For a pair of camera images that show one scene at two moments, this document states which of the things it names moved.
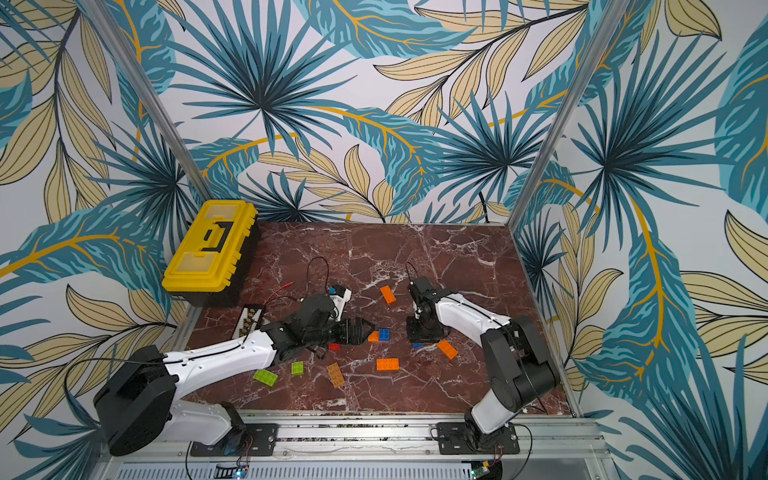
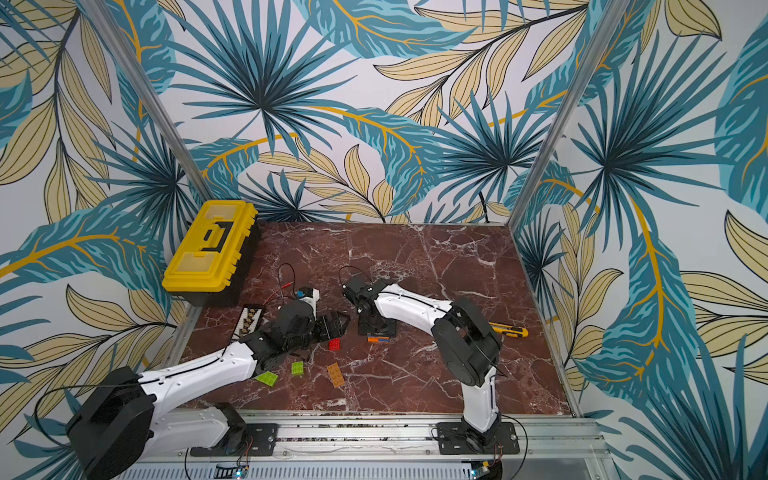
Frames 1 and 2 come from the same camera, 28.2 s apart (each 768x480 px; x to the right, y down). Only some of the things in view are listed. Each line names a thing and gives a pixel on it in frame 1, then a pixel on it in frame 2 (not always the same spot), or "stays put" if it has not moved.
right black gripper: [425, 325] -> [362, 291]
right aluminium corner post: [613, 21] stays put
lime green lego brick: [266, 377] stays put
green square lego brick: [297, 368] stays put
